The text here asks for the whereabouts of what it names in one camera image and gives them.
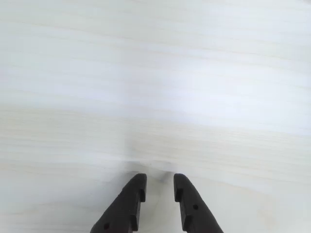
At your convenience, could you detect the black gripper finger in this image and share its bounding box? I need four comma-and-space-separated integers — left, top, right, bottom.
89, 173, 148, 233
173, 173, 224, 233

